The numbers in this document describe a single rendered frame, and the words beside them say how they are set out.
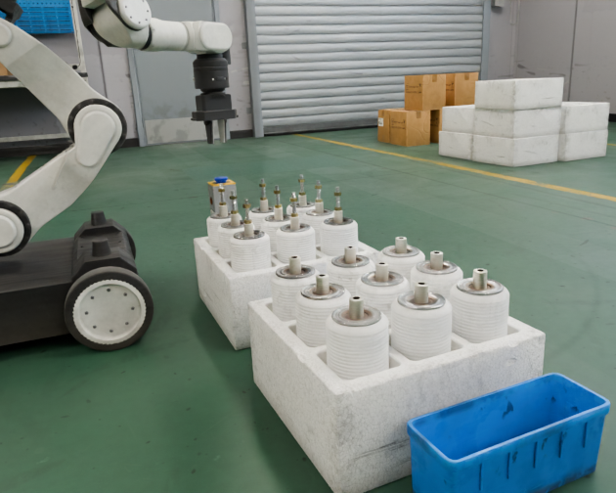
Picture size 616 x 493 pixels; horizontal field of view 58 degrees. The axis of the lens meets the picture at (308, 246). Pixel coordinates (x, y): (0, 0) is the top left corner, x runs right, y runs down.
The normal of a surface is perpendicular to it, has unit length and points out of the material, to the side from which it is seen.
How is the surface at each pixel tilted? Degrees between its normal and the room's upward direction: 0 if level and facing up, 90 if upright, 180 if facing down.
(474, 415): 88
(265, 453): 0
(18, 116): 90
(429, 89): 90
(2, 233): 90
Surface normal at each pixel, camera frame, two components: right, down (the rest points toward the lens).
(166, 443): -0.04, -0.96
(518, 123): 0.38, 0.25
